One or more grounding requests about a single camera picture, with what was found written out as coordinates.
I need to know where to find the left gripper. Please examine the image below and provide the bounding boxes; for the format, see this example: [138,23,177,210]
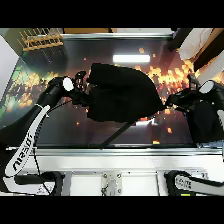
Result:
[70,87,90,106]

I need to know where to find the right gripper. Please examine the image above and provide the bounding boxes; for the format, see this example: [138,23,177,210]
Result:
[165,91,192,113]

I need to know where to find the black garment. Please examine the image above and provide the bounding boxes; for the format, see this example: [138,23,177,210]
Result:
[85,62,166,124]

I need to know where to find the white garment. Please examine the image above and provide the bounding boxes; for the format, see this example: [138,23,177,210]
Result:
[197,52,224,86]
[179,28,214,62]

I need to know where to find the brown garment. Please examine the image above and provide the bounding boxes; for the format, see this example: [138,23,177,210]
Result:
[192,29,224,73]

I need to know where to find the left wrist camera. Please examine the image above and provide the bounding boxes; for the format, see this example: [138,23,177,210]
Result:
[74,69,88,90]

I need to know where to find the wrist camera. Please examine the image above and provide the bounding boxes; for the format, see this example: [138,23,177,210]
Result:
[186,73,202,92]
[74,69,88,90]

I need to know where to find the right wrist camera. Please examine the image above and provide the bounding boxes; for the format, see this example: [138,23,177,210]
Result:
[186,73,202,92]

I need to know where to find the silver frame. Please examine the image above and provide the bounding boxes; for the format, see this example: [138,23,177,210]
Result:
[0,32,224,197]

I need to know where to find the black cable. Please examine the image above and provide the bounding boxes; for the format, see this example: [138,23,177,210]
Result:
[31,99,73,197]

